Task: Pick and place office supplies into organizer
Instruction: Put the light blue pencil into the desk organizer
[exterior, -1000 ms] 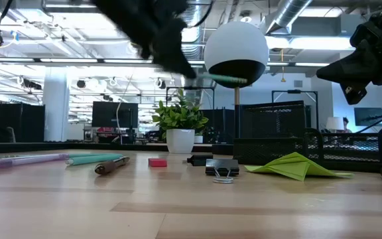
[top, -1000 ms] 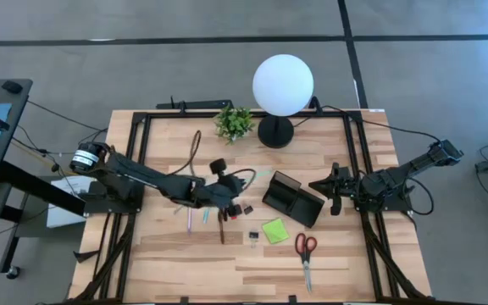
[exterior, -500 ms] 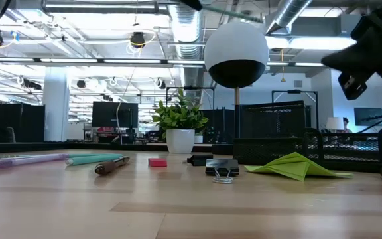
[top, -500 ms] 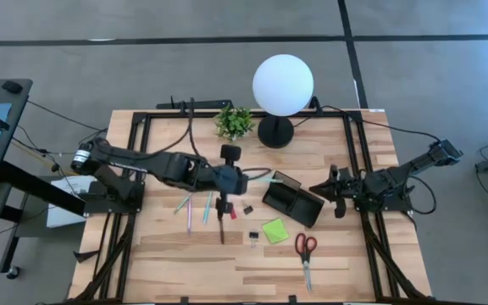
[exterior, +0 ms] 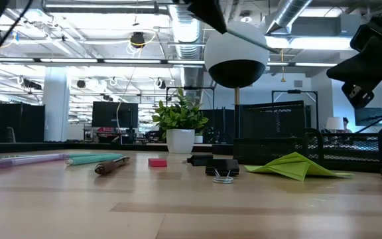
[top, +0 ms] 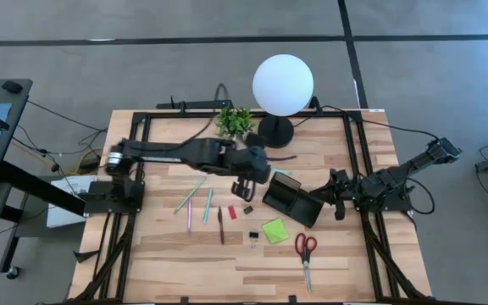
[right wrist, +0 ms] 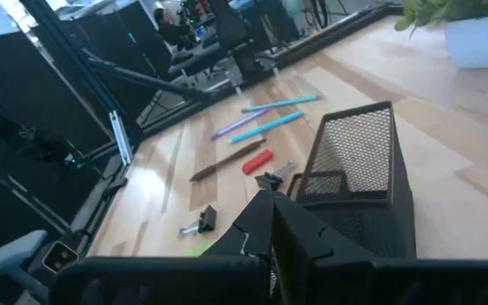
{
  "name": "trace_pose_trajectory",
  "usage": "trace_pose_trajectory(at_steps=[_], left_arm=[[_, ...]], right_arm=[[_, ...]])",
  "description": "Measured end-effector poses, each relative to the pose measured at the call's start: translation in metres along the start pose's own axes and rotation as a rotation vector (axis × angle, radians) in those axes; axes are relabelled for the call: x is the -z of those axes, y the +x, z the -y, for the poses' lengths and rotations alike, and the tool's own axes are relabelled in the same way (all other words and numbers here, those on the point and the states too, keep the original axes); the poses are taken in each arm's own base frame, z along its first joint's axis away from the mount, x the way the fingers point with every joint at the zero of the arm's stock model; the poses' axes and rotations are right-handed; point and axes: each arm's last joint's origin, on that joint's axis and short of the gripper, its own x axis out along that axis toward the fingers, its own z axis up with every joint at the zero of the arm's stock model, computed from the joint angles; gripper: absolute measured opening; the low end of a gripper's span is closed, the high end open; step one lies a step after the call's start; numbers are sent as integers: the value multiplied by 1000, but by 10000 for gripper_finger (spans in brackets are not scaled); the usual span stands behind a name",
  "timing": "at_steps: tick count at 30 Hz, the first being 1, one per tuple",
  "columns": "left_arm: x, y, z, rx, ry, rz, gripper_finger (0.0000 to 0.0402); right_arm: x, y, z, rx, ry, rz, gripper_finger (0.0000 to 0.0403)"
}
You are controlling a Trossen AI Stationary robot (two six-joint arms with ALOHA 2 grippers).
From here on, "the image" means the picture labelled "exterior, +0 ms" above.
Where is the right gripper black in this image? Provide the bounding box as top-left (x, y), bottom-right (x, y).
top-left (326, 11), bottom-right (382, 110)

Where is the green paper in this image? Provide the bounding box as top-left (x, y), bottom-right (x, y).
top-left (243, 151), bottom-right (353, 182)

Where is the black mesh desk organizer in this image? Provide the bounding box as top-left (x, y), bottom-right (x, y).
top-left (233, 100), bottom-right (382, 173)

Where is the red eraser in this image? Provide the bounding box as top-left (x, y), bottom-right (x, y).
top-left (148, 158), bottom-right (168, 168)

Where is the brown pen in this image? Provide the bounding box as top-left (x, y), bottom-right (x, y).
top-left (94, 155), bottom-right (131, 176)

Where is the purple pen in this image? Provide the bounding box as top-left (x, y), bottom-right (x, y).
top-left (0, 153), bottom-right (69, 169)

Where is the white and black globe lamp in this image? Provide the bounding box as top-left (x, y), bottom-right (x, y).
top-left (204, 21), bottom-right (270, 139)

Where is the person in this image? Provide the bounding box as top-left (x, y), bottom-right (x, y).
top-left (342, 116), bottom-right (353, 133)

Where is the green potted plant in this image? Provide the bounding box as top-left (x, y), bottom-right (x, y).
top-left (151, 88), bottom-right (210, 139)

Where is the white plant pot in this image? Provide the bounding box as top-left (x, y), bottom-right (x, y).
top-left (166, 128), bottom-right (196, 155)

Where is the black computer monitor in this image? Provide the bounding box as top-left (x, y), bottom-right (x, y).
top-left (91, 101), bottom-right (139, 129)

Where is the dark wall screen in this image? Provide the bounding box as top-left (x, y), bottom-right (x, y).
top-left (354, 107), bottom-right (382, 127)

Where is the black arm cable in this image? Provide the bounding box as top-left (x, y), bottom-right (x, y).
top-left (356, 106), bottom-right (382, 133)
top-left (0, 0), bottom-right (34, 67)

